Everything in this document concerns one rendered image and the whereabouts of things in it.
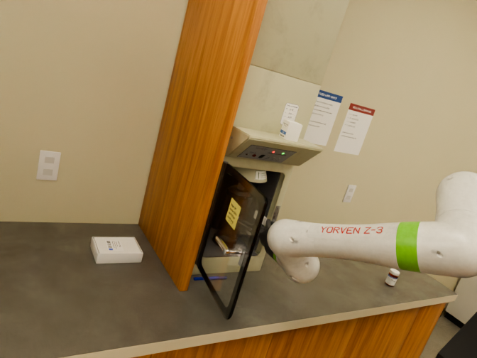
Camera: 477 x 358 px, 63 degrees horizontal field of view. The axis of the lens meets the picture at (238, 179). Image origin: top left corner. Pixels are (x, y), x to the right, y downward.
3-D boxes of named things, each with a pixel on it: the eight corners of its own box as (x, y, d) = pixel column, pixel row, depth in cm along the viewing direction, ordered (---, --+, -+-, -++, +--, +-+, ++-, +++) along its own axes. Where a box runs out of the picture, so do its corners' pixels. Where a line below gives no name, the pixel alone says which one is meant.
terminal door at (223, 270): (198, 266, 140) (227, 161, 129) (228, 322, 114) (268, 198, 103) (196, 265, 139) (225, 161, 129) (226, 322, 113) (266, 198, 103)
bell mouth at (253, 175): (215, 163, 151) (218, 150, 150) (251, 168, 161) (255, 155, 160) (237, 180, 138) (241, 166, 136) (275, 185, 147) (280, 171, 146)
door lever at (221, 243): (228, 241, 119) (231, 234, 118) (240, 258, 111) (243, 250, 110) (213, 241, 116) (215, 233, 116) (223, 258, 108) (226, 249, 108)
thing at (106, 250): (89, 246, 141) (91, 236, 140) (133, 246, 150) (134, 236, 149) (96, 263, 132) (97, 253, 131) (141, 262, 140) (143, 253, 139)
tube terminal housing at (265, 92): (166, 241, 161) (213, 54, 141) (231, 240, 179) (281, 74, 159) (189, 275, 142) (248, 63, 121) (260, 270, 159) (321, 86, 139)
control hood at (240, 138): (223, 153, 129) (231, 125, 126) (295, 164, 147) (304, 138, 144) (240, 165, 120) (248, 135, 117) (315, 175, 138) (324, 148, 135)
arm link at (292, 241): (402, 279, 92) (408, 241, 99) (392, 250, 86) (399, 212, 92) (270, 264, 113) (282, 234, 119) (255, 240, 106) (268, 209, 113)
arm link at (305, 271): (304, 297, 115) (331, 273, 117) (289, 273, 108) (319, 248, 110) (278, 271, 126) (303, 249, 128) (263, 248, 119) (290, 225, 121)
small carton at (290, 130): (278, 135, 134) (284, 118, 133) (291, 138, 136) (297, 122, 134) (284, 139, 130) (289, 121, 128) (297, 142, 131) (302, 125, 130)
